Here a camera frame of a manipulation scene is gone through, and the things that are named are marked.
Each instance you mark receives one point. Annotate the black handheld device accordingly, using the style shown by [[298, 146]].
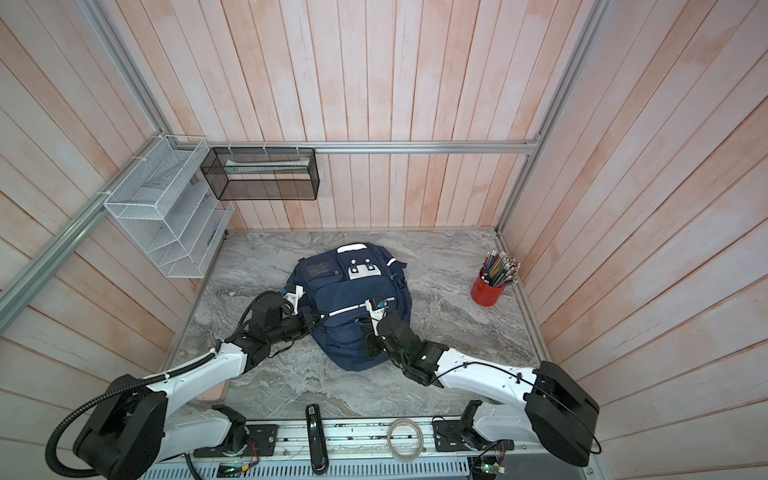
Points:
[[319, 458]]

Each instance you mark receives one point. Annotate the red pen holder cup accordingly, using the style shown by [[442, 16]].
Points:
[[483, 293]]

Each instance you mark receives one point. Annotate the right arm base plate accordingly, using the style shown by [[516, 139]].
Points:
[[453, 436]]

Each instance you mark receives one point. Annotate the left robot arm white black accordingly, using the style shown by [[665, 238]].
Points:
[[134, 424]]

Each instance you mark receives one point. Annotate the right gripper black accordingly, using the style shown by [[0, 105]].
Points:
[[372, 345]]

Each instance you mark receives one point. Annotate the aluminium front rail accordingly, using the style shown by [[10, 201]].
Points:
[[403, 439]]

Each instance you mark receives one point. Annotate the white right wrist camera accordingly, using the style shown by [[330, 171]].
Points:
[[377, 308]]

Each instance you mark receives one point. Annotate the navy blue student backpack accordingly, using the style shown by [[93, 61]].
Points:
[[337, 283]]

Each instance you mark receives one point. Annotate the black mesh wall basket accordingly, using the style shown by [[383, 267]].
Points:
[[262, 173]]

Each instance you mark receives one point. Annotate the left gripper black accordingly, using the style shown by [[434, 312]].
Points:
[[308, 323]]

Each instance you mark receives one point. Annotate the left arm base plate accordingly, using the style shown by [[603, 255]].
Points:
[[260, 441]]

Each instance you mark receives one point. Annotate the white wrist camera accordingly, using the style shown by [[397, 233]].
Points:
[[377, 308], [292, 295]]

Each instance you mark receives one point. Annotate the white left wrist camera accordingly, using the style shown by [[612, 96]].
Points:
[[292, 295]]

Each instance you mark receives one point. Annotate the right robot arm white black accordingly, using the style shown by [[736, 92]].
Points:
[[544, 403]]

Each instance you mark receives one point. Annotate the white wire mesh shelf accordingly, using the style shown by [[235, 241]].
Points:
[[169, 209]]

